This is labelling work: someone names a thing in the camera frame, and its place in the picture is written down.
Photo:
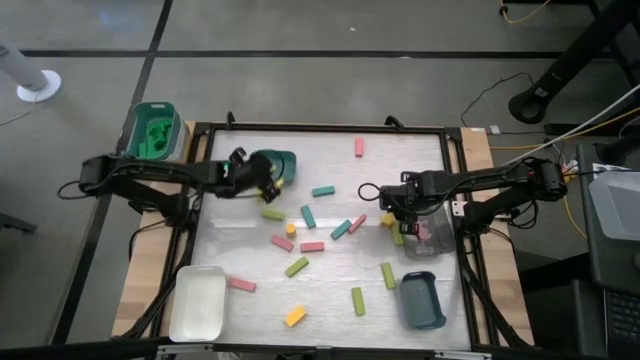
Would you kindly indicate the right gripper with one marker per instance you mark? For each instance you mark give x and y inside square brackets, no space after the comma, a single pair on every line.
[410,197]

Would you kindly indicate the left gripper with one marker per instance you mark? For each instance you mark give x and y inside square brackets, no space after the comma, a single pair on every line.
[255,175]

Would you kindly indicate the light green rectangular block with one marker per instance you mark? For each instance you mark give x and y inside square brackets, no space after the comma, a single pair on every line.
[273,214]
[358,301]
[388,275]
[297,266]
[397,236]

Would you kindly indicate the short yellow block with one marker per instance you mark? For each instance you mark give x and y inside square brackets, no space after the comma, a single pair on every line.
[388,219]

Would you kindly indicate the yellow cylinder block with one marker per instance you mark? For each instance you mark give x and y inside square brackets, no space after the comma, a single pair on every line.
[290,230]

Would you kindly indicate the long yellow rectangular block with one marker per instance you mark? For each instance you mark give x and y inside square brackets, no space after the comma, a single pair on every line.
[295,316]

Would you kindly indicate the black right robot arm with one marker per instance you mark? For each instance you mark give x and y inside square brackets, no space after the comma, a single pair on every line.
[480,180]

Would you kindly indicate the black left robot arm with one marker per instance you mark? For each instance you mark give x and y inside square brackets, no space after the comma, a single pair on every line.
[150,172]

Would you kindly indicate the pile of green blocks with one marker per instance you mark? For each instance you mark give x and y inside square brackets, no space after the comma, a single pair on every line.
[155,137]

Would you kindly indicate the dark green small bin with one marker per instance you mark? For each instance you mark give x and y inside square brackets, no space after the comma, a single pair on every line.
[287,165]

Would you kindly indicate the clear grey plastic bin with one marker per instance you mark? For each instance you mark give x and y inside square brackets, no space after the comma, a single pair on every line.
[442,242]

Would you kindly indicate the blue-grey plastic bin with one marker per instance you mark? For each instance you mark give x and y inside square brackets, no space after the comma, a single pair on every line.
[422,302]

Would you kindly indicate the white table sheet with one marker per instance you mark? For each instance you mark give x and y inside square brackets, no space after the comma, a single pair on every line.
[325,290]

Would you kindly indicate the white plastic bin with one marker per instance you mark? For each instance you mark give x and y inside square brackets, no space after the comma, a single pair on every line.
[197,310]

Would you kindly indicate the teal storage bin stack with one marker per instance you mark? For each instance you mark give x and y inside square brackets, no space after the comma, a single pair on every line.
[145,112]

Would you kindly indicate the grey metal bar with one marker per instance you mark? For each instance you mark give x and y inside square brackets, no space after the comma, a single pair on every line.
[320,353]

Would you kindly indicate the power strip with plugs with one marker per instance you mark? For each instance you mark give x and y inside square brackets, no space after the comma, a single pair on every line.
[567,170]

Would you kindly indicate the black floor stand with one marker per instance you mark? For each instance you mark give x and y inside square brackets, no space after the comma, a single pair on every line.
[530,102]

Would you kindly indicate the grey plastic box lid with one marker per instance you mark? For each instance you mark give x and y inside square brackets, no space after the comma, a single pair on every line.
[620,205]

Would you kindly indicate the black keyboard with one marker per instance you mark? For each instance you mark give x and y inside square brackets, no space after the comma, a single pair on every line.
[625,315]

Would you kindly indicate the white pole stand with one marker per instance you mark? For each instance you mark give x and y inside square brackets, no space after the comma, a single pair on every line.
[40,86]

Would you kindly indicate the dark furniture foot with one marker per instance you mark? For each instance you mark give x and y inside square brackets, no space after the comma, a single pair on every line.
[17,224]

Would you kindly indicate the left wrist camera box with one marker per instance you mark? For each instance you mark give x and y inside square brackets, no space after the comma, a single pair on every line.
[237,157]

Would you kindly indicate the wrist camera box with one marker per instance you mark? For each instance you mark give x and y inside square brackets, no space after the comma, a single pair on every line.
[237,157]
[410,176]

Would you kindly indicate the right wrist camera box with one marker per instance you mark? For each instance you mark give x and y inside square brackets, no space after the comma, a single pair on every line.
[410,176]

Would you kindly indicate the black table frame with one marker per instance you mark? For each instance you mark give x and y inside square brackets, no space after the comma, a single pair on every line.
[325,128]

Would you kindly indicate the black frame clamp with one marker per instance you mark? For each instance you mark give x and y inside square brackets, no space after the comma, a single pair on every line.
[230,119]
[394,121]

